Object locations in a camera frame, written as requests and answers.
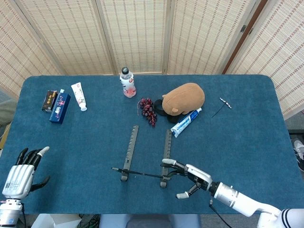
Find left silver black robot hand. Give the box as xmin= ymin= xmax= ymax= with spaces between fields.
xmin=1 ymin=146 xmax=51 ymax=200

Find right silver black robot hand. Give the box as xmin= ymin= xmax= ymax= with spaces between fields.
xmin=161 ymin=158 xmax=213 ymax=200

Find black folding laptop stand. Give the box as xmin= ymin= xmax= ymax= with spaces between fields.
xmin=111 ymin=125 xmax=173 ymax=189

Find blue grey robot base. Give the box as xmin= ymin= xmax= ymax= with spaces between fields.
xmin=99 ymin=214 xmax=202 ymax=228

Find blue white toothpaste tube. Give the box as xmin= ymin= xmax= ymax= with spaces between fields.
xmin=170 ymin=107 xmax=202 ymax=138

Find white cardboard box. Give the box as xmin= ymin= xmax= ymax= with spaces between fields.
xmin=30 ymin=213 xmax=83 ymax=228

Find grey cloth object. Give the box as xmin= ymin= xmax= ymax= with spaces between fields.
xmin=0 ymin=98 xmax=18 ymax=126

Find brown capybara plush toy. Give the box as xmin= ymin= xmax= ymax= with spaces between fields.
xmin=162 ymin=82 xmax=205 ymax=116

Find dark blue toothpaste box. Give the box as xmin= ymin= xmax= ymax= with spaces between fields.
xmin=48 ymin=92 xmax=71 ymax=124

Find dark red grape bunch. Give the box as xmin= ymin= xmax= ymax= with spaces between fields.
xmin=137 ymin=97 xmax=158 ymax=127

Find small black printed box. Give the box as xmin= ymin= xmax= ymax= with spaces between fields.
xmin=41 ymin=90 xmax=59 ymax=113

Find blue carpet table mat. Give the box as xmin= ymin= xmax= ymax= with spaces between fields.
xmin=0 ymin=75 xmax=300 ymax=215

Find grey white sneaker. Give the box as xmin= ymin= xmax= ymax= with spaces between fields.
xmin=293 ymin=139 xmax=304 ymax=171

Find white red-print toothpaste tube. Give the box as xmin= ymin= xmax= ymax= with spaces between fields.
xmin=71 ymin=82 xmax=88 ymax=112

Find clear plastic drink bottle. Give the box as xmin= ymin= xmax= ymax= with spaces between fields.
xmin=119 ymin=67 xmax=137 ymax=98

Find bamboo folding screen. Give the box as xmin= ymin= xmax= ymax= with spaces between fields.
xmin=0 ymin=0 xmax=304 ymax=119

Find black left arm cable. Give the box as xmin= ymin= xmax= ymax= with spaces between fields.
xmin=20 ymin=203 xmax=27 ymax=228

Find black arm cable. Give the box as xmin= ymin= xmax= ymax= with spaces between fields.
xmin=209 ymin=199 xmax=233 ymax=228
xmin=20 ymin=203 xmax=27 ymax=228

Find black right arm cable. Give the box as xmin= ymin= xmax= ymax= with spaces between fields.
xmin=209 ymin=199 xmax=233 ymax=228

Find black strap band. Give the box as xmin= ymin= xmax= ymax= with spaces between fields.
xmin=153 ymin=99 xmax=183 ymax=124

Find black floor cables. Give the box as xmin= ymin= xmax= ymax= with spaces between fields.
xmin=79 ymin=213 xmax=101 ymax=228

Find brown wooden post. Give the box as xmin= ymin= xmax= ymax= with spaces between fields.
xmin=222 ymin=0 xmax=269 ymax=74

